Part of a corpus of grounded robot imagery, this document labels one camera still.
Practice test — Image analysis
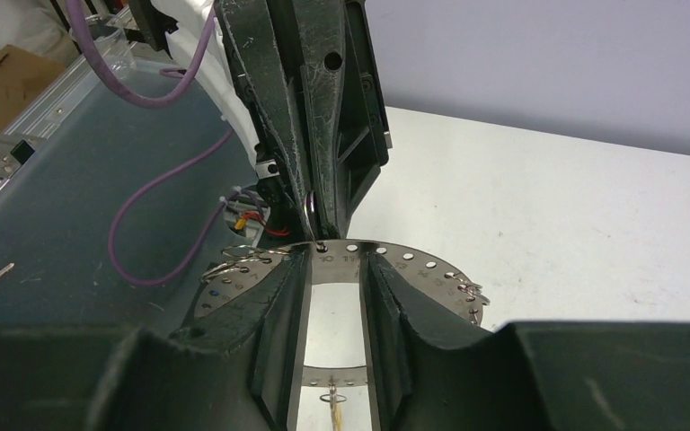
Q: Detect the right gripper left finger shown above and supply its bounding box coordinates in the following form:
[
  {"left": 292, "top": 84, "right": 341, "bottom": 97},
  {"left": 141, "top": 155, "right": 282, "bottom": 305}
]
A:
[{"left": 0, "top": 249, "right": 311, "bottom": 430}]

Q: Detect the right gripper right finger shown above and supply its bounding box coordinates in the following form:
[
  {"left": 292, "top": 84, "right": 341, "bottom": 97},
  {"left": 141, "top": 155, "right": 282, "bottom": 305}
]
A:
[{"left": 360, "top": 254, "right": 690, "bottom": 430}]

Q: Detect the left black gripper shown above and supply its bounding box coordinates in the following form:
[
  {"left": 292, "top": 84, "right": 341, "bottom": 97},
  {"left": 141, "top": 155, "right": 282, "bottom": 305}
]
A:
[{"left": 214, "top": 1, "right": 390, "bottom": 238}]

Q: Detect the round steel key organizer disc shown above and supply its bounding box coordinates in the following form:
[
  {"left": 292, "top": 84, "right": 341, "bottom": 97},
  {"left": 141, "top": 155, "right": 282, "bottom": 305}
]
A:
[{"left": 181, "top": 241, "right": 489, "bottom": 400}]

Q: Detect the small split key ring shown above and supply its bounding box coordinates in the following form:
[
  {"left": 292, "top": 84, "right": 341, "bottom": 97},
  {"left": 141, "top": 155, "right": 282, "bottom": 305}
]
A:
[{"left": 302, "top": 189, "right": 325, "bottom": 248}]

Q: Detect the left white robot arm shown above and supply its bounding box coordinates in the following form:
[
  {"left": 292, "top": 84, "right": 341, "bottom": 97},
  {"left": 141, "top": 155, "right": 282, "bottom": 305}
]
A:
[{"left": 128, "top": 0, "right": 391, "bottom": 240}]

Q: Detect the silver key on disc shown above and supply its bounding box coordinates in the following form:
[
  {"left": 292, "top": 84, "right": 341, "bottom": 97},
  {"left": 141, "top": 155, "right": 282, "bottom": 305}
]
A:
[{"left": 319, "top": 382, "right": 348, "bottom": 431}]

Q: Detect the cardboard box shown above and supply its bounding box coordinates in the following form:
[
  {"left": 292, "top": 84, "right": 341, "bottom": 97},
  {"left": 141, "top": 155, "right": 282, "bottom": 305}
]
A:
[{"left": 0, "top": 45, "right": 66, "bottom": 131}]

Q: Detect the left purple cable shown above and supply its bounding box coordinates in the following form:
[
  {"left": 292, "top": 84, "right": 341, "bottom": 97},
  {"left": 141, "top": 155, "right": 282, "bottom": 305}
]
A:
[{"left": 65, "top": 0, "right": 263, "bottom": 290}]

